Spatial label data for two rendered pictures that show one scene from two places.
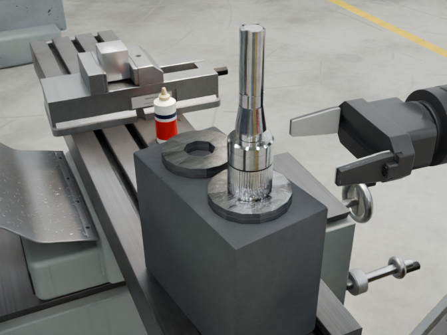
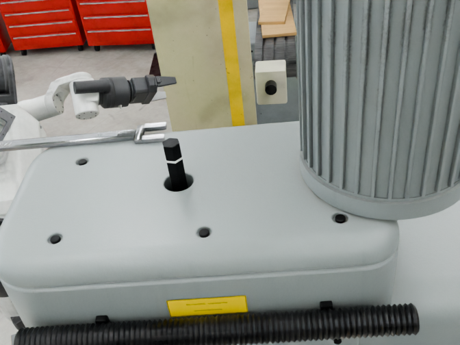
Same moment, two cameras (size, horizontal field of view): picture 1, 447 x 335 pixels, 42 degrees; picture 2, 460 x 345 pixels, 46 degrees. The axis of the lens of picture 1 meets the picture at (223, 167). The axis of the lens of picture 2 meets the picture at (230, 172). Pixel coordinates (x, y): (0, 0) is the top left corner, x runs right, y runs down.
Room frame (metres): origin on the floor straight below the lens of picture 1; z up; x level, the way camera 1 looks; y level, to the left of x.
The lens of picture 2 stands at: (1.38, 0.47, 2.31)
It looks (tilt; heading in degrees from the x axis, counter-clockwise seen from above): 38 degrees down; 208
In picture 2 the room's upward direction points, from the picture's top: 7 degrees counter-clockwise
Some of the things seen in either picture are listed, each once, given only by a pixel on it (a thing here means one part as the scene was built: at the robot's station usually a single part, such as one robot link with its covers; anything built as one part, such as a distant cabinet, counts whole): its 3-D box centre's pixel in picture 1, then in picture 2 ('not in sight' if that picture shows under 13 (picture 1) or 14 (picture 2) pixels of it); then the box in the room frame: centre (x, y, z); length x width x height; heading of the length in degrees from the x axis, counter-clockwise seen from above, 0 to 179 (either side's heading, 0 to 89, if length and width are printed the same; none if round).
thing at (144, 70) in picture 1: (140, 64); not in sight; (1.11, 0.17, 0.99); 0.12 x 0.06 x 0.04; 21
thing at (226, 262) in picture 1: (224, 236); not in sight; (0.54, 0.00, 1.00); 0.22 x 0.12 x 0.20; 34
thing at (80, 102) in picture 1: (130, 82); not in sight; (1.10, 0.19, 0.96); 0.35 x 0.15 x 0.11; 111
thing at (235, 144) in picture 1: (250, 140); not in sight; (0.50, -0.03, 1.16); 0.05 x 0.05 x 0.01
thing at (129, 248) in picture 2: not in sight; (199, 226); (0.94, 0.17, 1.81); 0.47 x 0.26 x 0.16; 114
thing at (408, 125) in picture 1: (409, 133); not in sight; (0.56, -0.21, 1.13); 0.13 x 0.12 x 0.10; 19
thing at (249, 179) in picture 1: (249, 167); not in sight; (0.50, -0.03, 1.13); 0.05 x 0.05 x 0.05
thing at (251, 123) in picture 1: (251, 84); not in sight; (0.50, -0.03, 1.22); 0.03 x 0.03 x 0.11
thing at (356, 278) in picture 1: (383, 272); not in sight; (1.03, -0.38, 0.48); 0.22 x 0.06 x 0.06; 114
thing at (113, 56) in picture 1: (113, 60); not in sight; (1.09, 0.22, 1.01); 0.06 x 0.05 x 0.06; 21
